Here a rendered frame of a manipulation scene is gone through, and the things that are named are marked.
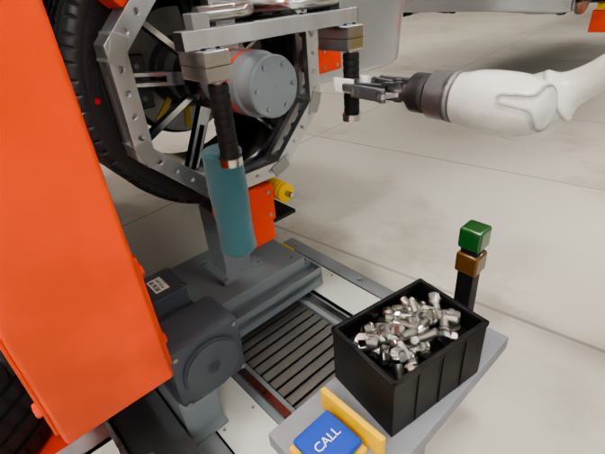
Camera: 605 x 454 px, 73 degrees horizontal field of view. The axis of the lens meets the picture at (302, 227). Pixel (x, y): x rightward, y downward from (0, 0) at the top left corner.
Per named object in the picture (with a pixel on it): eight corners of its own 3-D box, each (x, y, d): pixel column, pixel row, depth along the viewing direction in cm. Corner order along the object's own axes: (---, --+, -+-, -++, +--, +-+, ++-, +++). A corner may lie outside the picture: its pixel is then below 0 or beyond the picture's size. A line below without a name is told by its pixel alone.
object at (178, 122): (215, 137, 129) (236, 31, 122) (229, 142, 124) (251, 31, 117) (110, 117, 106) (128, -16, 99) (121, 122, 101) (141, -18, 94)
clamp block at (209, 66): (206, 74, 76) (201, 43, 73) (234, 78, 70) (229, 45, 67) (182, 79, 73) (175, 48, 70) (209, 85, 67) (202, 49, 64)
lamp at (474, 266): (465, 259, 75) (467, 241, 73) (485, 268, 73) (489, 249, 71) (453, 269, 73) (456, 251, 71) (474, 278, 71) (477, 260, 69)
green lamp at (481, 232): (467, 237, 73) (471, 217, 71) (490, 245, 70) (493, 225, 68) (456, 246, 71) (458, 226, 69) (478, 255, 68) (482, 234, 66)
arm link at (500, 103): (437, 124, 72) (469, 131, 82) (528, 141, 62) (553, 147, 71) (455, 60, 69) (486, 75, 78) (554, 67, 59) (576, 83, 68)
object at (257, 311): (262, 249, 173) (259, 230, 168) (322, 286, 149) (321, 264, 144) (151, 309, 145) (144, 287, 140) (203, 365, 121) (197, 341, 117)
